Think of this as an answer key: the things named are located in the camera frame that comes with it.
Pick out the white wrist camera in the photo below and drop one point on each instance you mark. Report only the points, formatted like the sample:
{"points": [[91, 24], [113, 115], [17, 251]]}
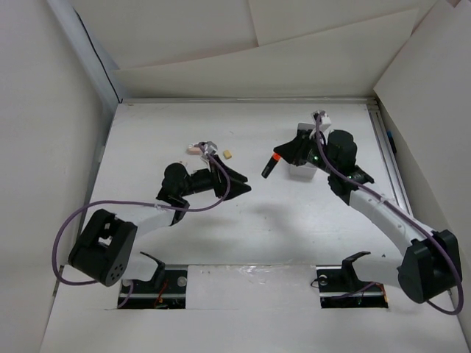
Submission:
{"points": [[321, 118], [208, 148]]}

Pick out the aluminium frame rail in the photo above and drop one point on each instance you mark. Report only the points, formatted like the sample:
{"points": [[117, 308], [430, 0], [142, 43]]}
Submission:
{"points": [[396, 187]]}

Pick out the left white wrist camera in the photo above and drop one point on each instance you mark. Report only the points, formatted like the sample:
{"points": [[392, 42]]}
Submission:
{"points": [[208, 148]]}

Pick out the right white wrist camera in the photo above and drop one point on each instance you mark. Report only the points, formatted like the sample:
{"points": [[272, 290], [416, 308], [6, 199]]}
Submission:
{"points": [[321, 118]]}

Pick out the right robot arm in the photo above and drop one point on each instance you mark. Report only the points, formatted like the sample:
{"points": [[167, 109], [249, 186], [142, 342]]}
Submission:
{"points": [[431, 261]]}

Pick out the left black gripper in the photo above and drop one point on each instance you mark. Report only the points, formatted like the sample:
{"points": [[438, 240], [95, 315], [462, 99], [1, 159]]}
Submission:
{"points": [[220, 181]]}

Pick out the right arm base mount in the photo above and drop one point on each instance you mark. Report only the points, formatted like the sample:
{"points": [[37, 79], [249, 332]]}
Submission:
{"points": [[340, 288]]}

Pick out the blue object on rail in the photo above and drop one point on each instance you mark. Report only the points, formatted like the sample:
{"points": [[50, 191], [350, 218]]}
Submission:
{"points": [[391, 141]]}

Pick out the tan small eraser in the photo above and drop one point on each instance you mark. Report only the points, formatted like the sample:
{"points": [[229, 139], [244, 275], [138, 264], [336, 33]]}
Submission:
{"points": [[227, 154]]}

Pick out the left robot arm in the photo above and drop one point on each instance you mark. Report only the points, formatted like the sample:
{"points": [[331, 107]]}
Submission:
{"points": [[104, 249]]}

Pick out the pink white eraser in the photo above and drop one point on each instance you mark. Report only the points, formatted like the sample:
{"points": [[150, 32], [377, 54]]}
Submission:
{"points": [[194, 150]]}

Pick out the white divided paper container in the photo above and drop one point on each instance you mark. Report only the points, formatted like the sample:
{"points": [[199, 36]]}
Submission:
{"points": [[306, 171]]}

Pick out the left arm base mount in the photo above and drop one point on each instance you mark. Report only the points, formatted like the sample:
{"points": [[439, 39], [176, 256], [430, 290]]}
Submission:
{"points": [[151, 284]]}

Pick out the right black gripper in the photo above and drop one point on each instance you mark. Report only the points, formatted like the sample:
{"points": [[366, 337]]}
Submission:
{"points": [[294, 150]]}

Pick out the orange highlighter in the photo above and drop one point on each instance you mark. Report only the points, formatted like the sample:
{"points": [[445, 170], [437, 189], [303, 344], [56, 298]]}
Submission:
{"points": [[270, 166]]}

